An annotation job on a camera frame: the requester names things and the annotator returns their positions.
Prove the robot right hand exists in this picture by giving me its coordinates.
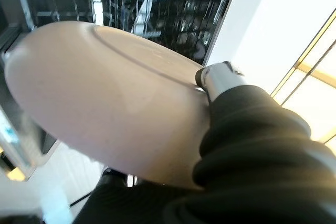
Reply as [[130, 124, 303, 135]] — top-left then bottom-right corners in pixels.
[[70, 61, 336, 224]]

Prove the cream round plate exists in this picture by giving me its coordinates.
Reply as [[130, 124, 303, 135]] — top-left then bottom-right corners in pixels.
[[4, 21, 211, 190]]

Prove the built-in dishwasher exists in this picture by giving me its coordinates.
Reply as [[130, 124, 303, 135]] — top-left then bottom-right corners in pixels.
[[0, 0, 242, 180]]

